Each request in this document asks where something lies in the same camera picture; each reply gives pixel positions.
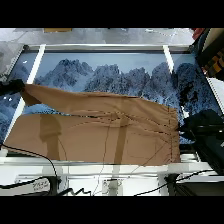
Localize heap of clothes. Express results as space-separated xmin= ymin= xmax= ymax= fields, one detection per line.
xmin=191 ymin=28 xmax=224 ymax=80

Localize black cable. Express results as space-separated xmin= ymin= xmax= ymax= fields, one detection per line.
xmin=60 ymin=187 xmax=93 ymax=197
xmin=133 ymin=169 xmax=215 ymax=197
xmin=0 ymin=142 xmax=60 ymax=179

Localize brown pants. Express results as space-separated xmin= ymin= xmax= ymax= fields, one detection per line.
xmin=3 ymin=83 xmax=183 ymax=166

